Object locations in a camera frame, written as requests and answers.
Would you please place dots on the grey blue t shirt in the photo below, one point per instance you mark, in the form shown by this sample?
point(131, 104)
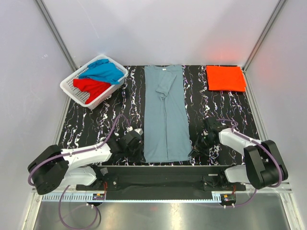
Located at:
point(166, 127)

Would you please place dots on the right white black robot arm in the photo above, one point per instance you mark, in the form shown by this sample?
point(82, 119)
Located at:
point(263, 165)

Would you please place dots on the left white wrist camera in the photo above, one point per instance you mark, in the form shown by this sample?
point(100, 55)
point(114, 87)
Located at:
point(139, 131)

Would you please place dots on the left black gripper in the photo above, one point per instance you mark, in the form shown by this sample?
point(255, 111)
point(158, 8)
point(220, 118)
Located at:
point(139, 157)

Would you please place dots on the aluminium frame rail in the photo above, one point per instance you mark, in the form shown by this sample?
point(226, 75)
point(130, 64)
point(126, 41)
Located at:
point(71, 194)

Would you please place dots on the folded orange t shirt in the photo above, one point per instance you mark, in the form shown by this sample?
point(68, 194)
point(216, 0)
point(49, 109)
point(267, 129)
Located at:
point(225, 78)

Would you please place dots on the red t shirt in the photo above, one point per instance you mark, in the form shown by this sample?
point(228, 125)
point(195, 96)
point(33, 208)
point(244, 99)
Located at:
point(93, 87)

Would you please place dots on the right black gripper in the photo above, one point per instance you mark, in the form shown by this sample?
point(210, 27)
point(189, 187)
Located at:
point(198, 150)

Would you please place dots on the white plastic laundry basket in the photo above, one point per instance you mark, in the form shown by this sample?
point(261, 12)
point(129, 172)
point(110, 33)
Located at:
point(80, 97)

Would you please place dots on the black marble pattern mat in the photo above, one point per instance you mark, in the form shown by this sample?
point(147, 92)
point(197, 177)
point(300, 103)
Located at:
point(83, 127)

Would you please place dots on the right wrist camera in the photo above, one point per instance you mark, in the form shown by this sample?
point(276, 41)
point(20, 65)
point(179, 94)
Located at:
point(211, 125)

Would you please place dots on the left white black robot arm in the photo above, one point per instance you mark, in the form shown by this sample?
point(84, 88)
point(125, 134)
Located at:
point(56, 167)

